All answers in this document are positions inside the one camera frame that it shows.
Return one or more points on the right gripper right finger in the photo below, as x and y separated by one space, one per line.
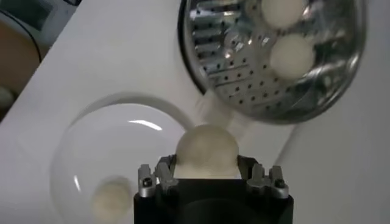
259 178

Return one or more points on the stainless steel steamer basket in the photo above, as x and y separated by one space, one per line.
237 76

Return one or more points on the white steamed baozi bun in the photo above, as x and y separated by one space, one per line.
292 56
207 149
283 13
111 199

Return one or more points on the white round plate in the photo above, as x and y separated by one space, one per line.
115 152

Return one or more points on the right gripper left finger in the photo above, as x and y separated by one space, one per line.
164 176

